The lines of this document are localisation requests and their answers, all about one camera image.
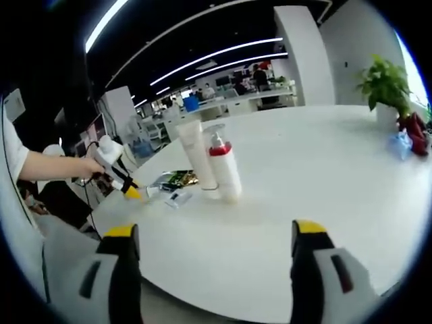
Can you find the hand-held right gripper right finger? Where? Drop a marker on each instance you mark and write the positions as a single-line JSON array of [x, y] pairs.
[[307, 276]]

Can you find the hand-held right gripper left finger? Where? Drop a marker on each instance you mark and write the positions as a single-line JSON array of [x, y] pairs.
[[125, 276]]

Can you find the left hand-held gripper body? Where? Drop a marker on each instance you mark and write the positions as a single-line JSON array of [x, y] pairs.
[[108, 150]]

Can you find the small clear sachet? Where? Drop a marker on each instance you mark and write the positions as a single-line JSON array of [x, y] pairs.
[[177, 199]]

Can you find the green black skincare sachet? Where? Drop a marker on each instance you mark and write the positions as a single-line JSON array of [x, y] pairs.
[[175, 177]]

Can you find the gold skincare sachet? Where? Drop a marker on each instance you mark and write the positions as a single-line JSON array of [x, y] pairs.
[[190, 177]]

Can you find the large white skincare tube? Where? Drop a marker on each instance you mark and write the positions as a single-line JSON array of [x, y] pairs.
[[197, 155]]

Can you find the white red-collared pump skincare bottle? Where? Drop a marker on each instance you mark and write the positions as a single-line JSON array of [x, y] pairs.
[[224, 168]]

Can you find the person's left hand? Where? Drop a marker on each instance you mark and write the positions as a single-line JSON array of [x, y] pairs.
[[91, 167]]

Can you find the computer monitor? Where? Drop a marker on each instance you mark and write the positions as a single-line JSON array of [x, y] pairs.
[[96, 128]]

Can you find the blue water jug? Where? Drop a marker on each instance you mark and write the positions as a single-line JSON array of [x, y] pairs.
[[140, 148]]

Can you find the white office chair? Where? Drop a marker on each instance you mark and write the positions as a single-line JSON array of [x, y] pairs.
[[157, 130]]

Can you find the dark cloth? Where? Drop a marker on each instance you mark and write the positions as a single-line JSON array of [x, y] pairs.
[[64, 202]]

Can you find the person's arm white sleeve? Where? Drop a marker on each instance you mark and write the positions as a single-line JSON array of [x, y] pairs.
[[13, 152]]

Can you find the blue bin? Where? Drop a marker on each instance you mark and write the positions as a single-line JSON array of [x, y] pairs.
[[191, 104]]

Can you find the ceiling light strip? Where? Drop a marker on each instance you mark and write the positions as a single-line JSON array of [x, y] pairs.
[[104, 23], [236, 64], [216, 54]]

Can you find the white office counter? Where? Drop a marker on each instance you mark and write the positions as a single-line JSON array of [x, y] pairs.
[[243, 101]]

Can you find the blue plastic bag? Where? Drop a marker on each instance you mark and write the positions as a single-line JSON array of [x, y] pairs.
[[400, 145]]

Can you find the red cloth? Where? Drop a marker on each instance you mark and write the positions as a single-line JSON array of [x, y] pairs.
[[416, 135]]

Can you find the potted green plant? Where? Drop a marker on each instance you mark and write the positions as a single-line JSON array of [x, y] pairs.
[[384, 81]]

